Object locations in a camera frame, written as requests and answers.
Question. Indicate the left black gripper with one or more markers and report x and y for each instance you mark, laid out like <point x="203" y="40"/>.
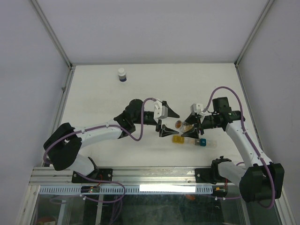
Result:
<point x="165" y="131"/>

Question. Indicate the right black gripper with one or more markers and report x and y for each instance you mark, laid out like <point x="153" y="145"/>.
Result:
<point x="192" y="132"/>

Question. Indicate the clear bottle yellow pills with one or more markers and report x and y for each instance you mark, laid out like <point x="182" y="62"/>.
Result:
<point x="183" y="126"/>

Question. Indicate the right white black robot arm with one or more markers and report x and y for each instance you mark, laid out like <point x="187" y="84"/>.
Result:
<point x="260" y="179"/>

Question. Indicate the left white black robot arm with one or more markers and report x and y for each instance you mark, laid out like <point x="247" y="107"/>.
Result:
<point x="62" y="148"/>

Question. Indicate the white cap blue pill bottle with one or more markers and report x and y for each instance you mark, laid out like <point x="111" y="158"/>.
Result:
<point x="122" y="74"/>

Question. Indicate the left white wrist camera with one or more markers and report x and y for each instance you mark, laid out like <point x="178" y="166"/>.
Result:
<point x="160" y="110"/>

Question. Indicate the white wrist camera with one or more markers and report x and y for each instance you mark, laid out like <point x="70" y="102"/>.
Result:
<point x="160" y="110"/>
<point x="197" y="109"/>

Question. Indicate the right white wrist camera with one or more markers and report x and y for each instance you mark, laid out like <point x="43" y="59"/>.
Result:
<point x="197" y="109"/>

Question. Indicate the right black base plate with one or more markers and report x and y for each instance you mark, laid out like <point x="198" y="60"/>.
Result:
<point x="204" y="174"/>

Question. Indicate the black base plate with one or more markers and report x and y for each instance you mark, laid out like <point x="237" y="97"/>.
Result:
<point x="105" y="174"/>
<point x="204" y="174"/>

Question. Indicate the white slotted cable duct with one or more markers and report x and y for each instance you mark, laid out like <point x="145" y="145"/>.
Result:
<point x="145" y="189"/>

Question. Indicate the aluminium mounting rail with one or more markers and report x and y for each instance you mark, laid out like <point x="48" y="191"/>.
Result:
<point x="123" y="175"/>

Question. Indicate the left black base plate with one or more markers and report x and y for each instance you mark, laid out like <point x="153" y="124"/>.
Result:
<point x="105" y="174"/>

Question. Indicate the right aluminium frame post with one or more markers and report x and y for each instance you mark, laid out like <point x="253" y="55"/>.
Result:
<point x="264" y="13"/>

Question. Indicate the aluminium frame post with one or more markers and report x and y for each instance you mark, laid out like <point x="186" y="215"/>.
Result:
<point x="50" y="31"/>
<point x="264" y="13"/>

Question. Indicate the left aluminium frame post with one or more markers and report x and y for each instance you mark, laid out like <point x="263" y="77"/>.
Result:
<point x="50" y="31"/>

